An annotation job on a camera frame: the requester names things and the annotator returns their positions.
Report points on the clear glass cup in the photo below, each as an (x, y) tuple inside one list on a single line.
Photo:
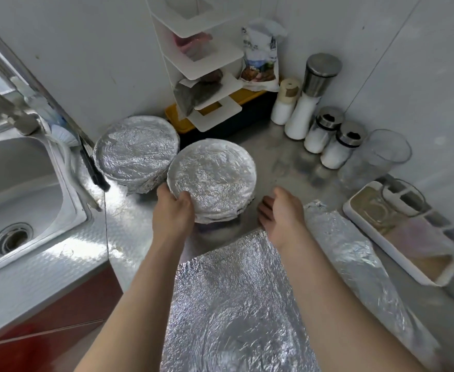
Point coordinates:
[(374, 158)]

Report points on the person's right hand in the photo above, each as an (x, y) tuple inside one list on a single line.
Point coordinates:
[(283, 217)]

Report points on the small white tan-capped bottle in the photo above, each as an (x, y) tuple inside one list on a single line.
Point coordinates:
[(284, 108)]

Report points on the red kitchen cabinet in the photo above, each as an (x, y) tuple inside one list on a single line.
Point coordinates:
[(56, 337)]

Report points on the pink translucent cup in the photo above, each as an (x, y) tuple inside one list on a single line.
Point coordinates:
[(421, 240)]

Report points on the white dish brush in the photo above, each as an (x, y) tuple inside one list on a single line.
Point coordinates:
[(56, 124)]

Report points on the white corner shelf rack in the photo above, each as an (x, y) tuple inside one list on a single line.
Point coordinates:
[(196, 58)]

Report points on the person's right forearm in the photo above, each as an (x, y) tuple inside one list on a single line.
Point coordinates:
[(343, 313)]

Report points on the steel faucet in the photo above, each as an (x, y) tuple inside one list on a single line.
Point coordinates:
[(6, 104)]

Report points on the person's left forearm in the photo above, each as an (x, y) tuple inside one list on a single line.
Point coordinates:
[(134, 313)]

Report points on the foil-covered bowl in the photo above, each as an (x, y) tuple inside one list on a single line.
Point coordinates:
[(136, 151), (211, 178)]

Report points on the stainless steel sink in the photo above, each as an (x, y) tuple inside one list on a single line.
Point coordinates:
[(17, 220)]

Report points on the colourful snack packet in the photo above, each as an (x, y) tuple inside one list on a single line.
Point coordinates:
[(259, 58)]

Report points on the white shaker with black lid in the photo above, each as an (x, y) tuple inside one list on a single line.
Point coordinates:
[(320, 135), (337, 152)]

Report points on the stack of aluminium foil sheets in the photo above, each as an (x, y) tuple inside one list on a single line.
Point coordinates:
[(227, 313)]

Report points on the person's left hand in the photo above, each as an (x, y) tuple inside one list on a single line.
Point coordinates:
[(173, 219)]

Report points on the tall white steel-capped bottle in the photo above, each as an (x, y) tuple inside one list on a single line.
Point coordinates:
[(308, 104)]

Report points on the white rectangular tray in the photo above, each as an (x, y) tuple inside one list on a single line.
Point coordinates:
[(363, 220)]

